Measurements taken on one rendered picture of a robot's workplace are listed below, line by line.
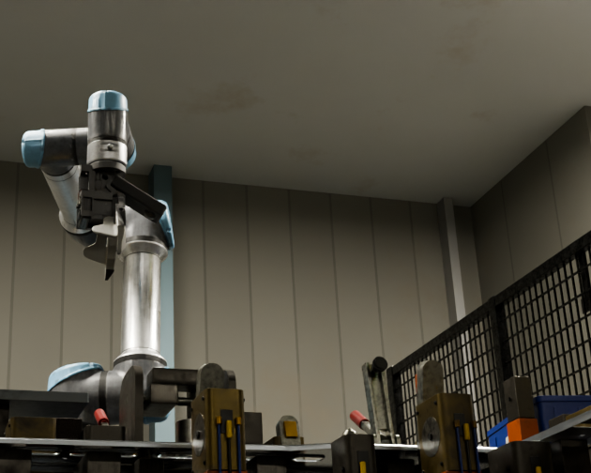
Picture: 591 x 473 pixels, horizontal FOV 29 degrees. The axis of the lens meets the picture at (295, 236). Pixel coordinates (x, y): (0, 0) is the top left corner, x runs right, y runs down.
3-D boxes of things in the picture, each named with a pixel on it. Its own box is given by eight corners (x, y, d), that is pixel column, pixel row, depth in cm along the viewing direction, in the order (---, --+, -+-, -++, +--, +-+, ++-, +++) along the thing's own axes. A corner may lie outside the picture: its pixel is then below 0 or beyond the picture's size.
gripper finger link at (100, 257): (80, 274, 220) (84, 227, 217) (111, 276, 221) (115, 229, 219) (82, 279, 217) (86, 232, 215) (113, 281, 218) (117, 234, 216)
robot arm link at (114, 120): (131, 106, 228) (125, 85, 220) (130, 157, 224) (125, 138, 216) (91, 108, 228) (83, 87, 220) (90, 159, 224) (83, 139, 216)
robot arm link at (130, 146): (83, 141, 238) (74, 116, 227) (138, 138, 238) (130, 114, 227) (83, 175, 235) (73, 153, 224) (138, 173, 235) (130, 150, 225)
